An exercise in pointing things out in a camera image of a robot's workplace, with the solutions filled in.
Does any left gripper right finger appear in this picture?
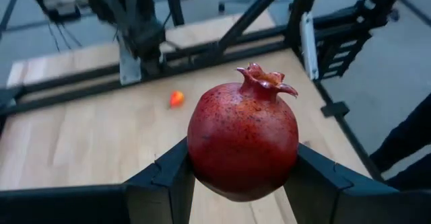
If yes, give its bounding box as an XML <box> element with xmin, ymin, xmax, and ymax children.
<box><xmin>284</xmin><ymin>143</ymin><xmax>431</xmax><ymax>224</ymax></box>

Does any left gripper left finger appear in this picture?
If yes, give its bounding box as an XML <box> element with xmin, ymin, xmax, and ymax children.
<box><xmin>0</xmin><ymin>138</ymin><xmax>196</xmax><ymax>224</ymax></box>

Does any red pomegranate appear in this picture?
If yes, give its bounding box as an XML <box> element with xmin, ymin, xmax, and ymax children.
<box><xmin>187</xmin><ymin>62</ymin><xmax>300</xmax><ymax>203</ymax></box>

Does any small orange-red fruit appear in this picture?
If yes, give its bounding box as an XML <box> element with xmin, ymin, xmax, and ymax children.
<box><xmin>169</xmin><ymin>89</ymin><xmax>186</xmax><ymax>109</ymax></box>

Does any black table edge clamp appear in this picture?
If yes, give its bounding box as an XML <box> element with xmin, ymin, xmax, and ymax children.
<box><xmin>320</xmin><ymin>101</ymin><xmax>351</xmax><ymax>118</ymax></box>

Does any silver metal frame bracket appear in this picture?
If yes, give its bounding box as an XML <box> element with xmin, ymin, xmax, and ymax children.
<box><xmin>117</xmin><ymin>38</ymin><xmax>142</xmax><ymax>86</ymax></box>
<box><xmin>299</xmin><ymin>11</ymin><xmax>320</xmax><ymax>81</ymax></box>

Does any black slotted base bracket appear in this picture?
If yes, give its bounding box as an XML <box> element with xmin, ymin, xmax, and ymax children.
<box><xmin>314</xmin><ymin>28</ymin><xmax>373</xmax><ymax>81</ymax></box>

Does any black aluminium table frame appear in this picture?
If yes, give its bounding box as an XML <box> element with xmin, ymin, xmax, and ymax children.
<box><xmin>0</xmin><ymin>0</ymin><xmax>385</xmax><ymax>181</ymax></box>

